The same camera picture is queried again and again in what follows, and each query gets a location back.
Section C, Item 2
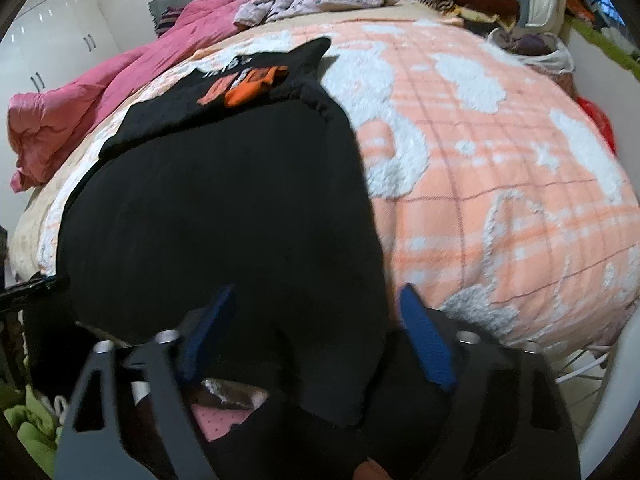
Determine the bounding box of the pink cartoon-print cloth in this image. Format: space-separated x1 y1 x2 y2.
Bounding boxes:
192 402 261 443

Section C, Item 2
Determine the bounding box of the pile of lilac clothes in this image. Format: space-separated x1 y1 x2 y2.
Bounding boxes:
234 0 401 28

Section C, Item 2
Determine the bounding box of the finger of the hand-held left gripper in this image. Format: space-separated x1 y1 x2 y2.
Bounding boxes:
0 275 71 311

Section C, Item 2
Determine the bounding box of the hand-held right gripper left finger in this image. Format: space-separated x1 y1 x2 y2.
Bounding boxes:
54 284 238 480

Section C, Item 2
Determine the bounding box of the green fleece cloth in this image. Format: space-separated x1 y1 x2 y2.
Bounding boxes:
2 385 63 476

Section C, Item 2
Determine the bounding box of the dark striped cloth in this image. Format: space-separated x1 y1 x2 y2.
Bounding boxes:
156 6 186 36

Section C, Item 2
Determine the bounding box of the pink quilt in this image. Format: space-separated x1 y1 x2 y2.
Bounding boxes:
7 0 261 192

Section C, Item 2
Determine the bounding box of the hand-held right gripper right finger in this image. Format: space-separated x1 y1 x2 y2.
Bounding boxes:
397 284 583 480

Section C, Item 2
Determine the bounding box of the white wardrobe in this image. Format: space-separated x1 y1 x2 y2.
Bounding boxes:
0 0 121 106

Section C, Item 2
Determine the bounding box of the window with dark frame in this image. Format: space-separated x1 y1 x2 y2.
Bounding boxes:
565 0 640 61

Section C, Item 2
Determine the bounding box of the assorted small laundry pile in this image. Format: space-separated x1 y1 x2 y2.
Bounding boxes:
565 0 640 56

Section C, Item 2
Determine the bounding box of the black sweater with orange cuffs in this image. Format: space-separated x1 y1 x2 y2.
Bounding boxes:
22 37 453 480

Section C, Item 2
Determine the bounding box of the green sill cover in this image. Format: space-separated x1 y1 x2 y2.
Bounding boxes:
570 17 640 81

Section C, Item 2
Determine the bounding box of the person's right hand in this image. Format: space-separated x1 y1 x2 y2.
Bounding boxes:
352 460 396 480

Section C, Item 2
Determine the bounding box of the white plastic tub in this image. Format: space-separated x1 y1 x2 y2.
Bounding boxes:
580 330 640 480

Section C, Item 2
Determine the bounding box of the red plastic bag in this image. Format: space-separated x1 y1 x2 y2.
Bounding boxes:
577 96 618 153

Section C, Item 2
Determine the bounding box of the white plastic bag of clothes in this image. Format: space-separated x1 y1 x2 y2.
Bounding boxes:
487 27 576 73

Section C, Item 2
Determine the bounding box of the peach plaid fleece blanket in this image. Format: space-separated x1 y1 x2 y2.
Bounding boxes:
37 20 640 356

